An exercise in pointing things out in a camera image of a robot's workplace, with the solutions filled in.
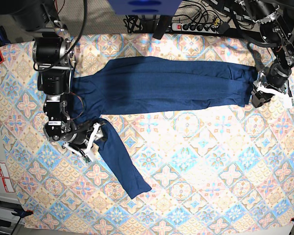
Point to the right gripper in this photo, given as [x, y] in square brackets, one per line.
[83, 136]

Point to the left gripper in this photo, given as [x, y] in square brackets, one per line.
[275, 83]

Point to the blue long-sleeve shirt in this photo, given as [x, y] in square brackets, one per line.
[138, 85]

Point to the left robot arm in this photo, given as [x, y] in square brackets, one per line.
[276, 35]

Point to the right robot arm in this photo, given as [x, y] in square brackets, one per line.
[54, 60]

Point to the patterned tablecloth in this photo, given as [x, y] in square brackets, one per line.
[223, 170]

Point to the white red stickers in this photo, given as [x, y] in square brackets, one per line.
[1, 175]

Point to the clamp lower left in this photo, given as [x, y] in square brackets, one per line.
[21, 213]

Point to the blue box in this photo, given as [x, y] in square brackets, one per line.
[145, 7]

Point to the white power strip red switch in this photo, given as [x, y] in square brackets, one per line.
[186, 27]

